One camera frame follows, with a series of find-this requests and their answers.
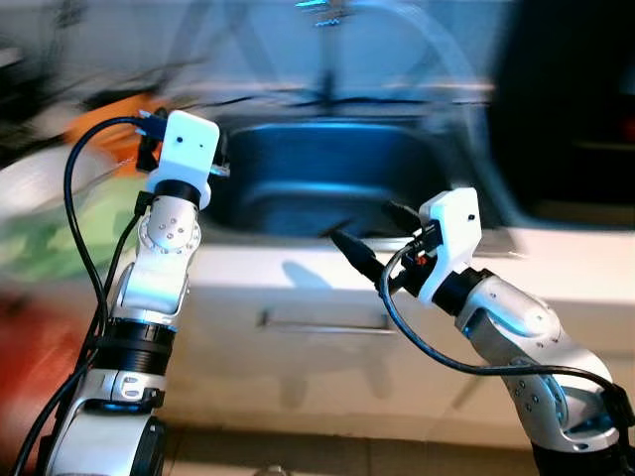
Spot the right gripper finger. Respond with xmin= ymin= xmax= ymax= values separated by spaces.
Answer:
xmin=382 ymin=201 xmax=426 ymax=234
xmin=329 ymin=230 xmax=388 ymax=284

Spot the orange plastic bowl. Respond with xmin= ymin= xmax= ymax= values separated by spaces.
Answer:
xmin=64 ymin=94 xmax=165 ymax=165

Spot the stainless steel sink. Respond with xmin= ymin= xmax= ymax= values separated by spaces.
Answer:
xmin=203 ymin=114 xmax=517 ymax=239

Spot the white ceramic bowl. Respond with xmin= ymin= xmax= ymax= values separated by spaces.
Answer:
xmin=0 ymin=149 xmax=100 ymax=214

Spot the steel sink faucet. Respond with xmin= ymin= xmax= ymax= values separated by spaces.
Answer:
xmin=298 ymin=0 xmax=358 ymax=115

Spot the white drawer front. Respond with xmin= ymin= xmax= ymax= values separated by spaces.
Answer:
xmin=184 ymin=283 xmax=517 ymax=437

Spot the black coffee machine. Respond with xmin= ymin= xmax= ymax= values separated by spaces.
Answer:
xmin=491 ymin=0 xmax=635 ymax=224

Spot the red plastic bag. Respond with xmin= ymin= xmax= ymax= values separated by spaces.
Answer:
xmin=0 ymin=297 xmax=100 ymax=457

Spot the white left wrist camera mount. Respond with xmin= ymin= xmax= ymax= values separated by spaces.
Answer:
xmin=159 ymin=111 xmax=221 ymax=194

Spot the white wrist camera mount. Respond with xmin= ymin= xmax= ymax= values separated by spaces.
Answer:
xmin=159 ymin=111 xmax=221 ymax=194
xmin=417 ymin=188 xmax=484 ymax=303

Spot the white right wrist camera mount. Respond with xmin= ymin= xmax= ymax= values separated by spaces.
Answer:
xmin=417 ymin=188 xmax=484 ymax=303

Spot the silver drawer handle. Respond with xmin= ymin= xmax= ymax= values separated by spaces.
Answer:
xmin=256 ymin=309 xmax=398 ymax=336

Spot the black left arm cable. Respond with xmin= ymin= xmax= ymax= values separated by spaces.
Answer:
xmin=10 ymin=116 xmax=150 ymax=476

